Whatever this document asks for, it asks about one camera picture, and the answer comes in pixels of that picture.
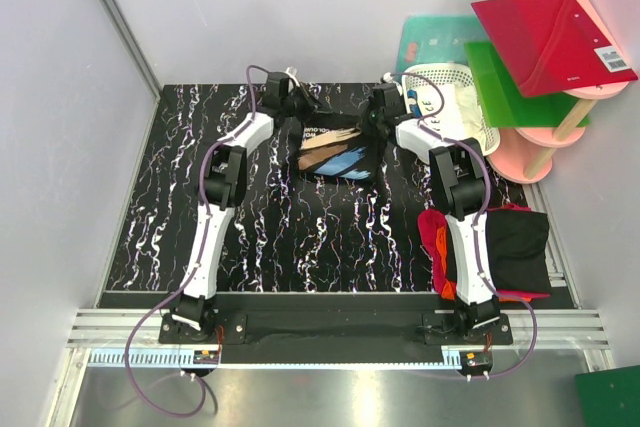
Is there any red plastic sheet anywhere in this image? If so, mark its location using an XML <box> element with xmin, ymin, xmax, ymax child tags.
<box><xmin>472</xmin><ymin>0</ymin><xmax>638</xmax><ymax>98</ymax></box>

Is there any white plastic laundry basket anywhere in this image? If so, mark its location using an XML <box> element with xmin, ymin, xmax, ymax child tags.
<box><xmin>401</xmin><ymin>63</ymin><xmax>500</xmax><ymax>156</ymax></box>

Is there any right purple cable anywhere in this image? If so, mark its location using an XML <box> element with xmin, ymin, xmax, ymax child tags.
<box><xmin>382</xmin><ymin>71</ymin><xmax>539</xmax><ymax>382</ymax></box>

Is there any dark green board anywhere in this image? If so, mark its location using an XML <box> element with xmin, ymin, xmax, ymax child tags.
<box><xmin>575</xmin><ymin>365</ymin><xmax>640</xmax><ymax>427</ymax></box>

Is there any left corner aluminium post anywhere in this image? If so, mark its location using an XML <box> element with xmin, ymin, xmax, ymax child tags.
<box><xmin>99</xmin><ymin>0</ymin><xmax>162</xmax><ymax>99</ymax></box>

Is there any pink wooden shelf stand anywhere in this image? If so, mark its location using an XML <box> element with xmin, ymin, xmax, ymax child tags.
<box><xmin>488</xmin><ymin>0</ymin><xmax>627</xmax><ymax>184</ymax></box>

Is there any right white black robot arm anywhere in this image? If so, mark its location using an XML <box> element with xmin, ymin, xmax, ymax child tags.
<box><xmin>360</xmin><ymin>83</ymin><xmax>500</xmax><ymax>344</ymax></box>

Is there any teal plastic board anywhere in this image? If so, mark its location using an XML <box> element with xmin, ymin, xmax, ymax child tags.
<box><xmin>395</xmin><ymin>15</ymin><xmax>489</xmax><ymax>72</ymax></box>

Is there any green plastic sheet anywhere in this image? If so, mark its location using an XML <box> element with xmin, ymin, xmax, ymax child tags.
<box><xmin>464</xmin><ymin>41</ymin><xmax>578</xmax><ymax>128</ymax></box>

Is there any orange t shirt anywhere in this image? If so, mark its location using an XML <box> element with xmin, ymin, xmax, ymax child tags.
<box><xmin>433</xmin><ymin>226</ymin><xmax>457</xmax><ymax>301</ymax></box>

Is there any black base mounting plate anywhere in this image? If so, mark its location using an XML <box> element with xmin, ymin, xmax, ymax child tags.
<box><xmin>158</xmin><ymin>293</ymin><xmax>513</xmax><ymax>369</ymax></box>

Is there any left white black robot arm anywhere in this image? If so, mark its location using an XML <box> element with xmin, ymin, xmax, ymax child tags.
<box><xmin>170</xmin><ymin>67</ymin><xmax>314</xmax><ymax>343</ymax></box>

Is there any aluminium frame rail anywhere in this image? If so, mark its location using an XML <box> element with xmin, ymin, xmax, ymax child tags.
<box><xmin>67</xmin><ymin>309</ymin><xmax>608</xmax><ymax>370</ymax></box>

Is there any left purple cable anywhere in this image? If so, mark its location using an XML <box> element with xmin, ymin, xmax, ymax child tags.
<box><xmin>123</xmin><ymin>65</ymin><xmax>274</xmax><ymax>419</ymax></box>

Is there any purple cable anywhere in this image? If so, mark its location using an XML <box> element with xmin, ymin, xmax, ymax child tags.
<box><xmin>382</xmin><ymin>71</ymin><xmax>539</xmax><ymax>382</ymax></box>
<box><xmin>123</xmin><ymin>65</ymin><xmax>274</xmax><ymax>419</ymax></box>

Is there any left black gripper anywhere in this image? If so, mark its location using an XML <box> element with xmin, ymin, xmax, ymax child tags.
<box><xmin>280</xmin><ymin>83</ymin><xmax>330</xmax><ymax>125</ymax></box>

